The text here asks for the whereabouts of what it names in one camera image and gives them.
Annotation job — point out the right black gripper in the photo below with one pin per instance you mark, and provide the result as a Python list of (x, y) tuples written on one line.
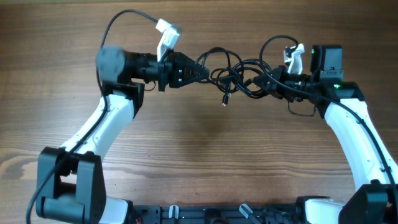
[(275, 88)]

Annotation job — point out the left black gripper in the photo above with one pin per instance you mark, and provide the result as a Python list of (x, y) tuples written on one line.
[(170, 70)]

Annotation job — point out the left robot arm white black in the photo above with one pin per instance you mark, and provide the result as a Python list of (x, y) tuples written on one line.
[(70, 178)]

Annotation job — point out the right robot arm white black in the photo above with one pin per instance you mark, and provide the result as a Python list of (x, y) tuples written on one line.
[(343, 107)]

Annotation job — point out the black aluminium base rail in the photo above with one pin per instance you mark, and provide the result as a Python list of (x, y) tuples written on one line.
[(174, 214)]

